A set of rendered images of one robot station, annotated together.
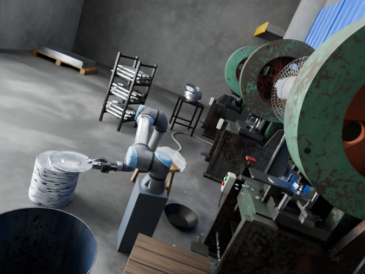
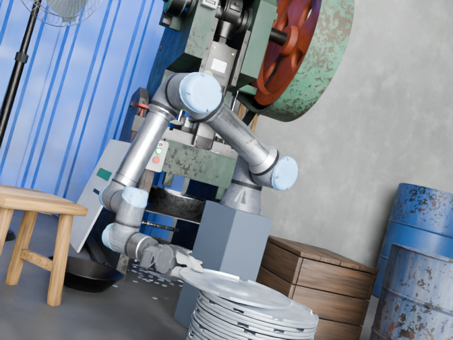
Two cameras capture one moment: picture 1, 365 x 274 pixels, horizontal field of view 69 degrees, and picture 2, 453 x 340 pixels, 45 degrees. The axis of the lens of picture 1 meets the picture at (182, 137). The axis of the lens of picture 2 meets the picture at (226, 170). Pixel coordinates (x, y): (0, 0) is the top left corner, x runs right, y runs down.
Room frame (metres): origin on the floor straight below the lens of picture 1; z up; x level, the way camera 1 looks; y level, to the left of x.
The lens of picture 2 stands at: (2.21, 1.92, 0.54)
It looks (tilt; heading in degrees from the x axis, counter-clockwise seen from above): 1 degrees up; 251
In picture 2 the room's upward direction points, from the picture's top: 16 degrees clockwise
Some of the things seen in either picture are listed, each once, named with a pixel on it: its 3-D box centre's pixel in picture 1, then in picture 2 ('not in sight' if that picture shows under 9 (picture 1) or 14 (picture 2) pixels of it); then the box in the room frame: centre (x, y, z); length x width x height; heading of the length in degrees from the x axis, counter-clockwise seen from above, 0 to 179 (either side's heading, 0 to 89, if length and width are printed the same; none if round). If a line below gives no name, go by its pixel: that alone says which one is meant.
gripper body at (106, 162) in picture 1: (108, 166); (164, 256); (1.79, 0.44, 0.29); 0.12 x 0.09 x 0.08; 127
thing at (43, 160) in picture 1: (60, 161); (259, 301); (1.61, 0.72, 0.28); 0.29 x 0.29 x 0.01
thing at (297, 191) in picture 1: (295, 192); (197, 126); (1.48, -0.74, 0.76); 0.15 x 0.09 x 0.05; 2
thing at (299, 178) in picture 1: (305, 178); not in sight; (1.48, -0.75, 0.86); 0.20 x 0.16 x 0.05; 2
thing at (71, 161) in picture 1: (71, 161); (234, 287); (1.66, 0.66, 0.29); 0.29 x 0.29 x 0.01
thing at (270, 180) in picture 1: (265, 188); (205, 134); (1.48, -0.57, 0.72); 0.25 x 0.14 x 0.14; 92
